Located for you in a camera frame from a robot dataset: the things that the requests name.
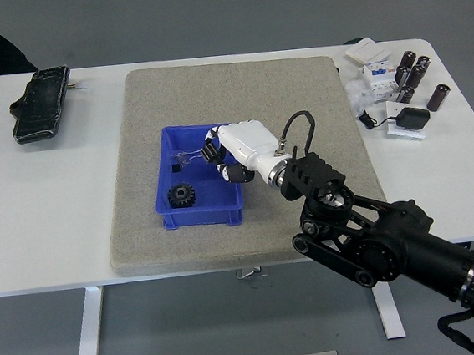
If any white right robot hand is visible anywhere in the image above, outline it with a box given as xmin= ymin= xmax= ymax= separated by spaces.
xmin=204 ymin=114 xmax=294 ymax=187

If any small black gear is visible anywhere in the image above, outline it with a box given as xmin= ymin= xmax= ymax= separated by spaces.
xmin=200 ymin=140 xmax=224 ymax=165

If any large black gear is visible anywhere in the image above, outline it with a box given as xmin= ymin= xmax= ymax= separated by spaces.
xmin=166 ymin=181 xmax=200 ymax=211

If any grey-brown foam mat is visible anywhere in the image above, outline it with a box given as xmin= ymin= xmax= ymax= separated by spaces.
xmin=91 ymin=46 xmax=398 ymax=279

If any blue plastic bin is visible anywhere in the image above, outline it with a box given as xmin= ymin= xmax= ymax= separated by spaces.
xmin=148 ymin=119 xmax=247 ymax=234

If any clear plastic bag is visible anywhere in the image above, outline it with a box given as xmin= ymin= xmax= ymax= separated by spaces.
xmin=343 ymin=68 xmax=377 ymax=117

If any white circuit breaker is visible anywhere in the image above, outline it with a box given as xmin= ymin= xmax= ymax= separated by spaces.
xmin=359 ymin=55 xmax=402 ymax=104

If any white flat plate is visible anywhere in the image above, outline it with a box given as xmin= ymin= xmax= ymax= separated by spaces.
xmin=383 ymin=98 xmax=427 ymax=144

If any black power adapter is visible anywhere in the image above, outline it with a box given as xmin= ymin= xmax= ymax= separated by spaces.
xmin=393 ymin=104 xmax=432 ymax=133

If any black wrapped device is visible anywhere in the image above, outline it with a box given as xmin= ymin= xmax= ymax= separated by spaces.
xmin=4 ymin=64 xmax=78 ymax=146

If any white table leg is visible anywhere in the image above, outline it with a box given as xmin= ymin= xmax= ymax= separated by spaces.
xmin=67 ymin=284 xmax=110 ymax=355
xmin=371 ymin=282 xmax=407 ymax=341

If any black adapter cable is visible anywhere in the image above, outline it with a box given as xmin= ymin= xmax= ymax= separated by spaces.
xmin=355 ymin=106 xmax=401 ymax=131

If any metal table bracket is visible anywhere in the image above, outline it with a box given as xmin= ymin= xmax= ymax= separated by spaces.
xmin=235 ymin=265 xmax=270 ymax=281

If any white switch panel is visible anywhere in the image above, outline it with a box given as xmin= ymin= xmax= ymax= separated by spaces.
xmin=343 ymin=34 xmax=392 ymax=67

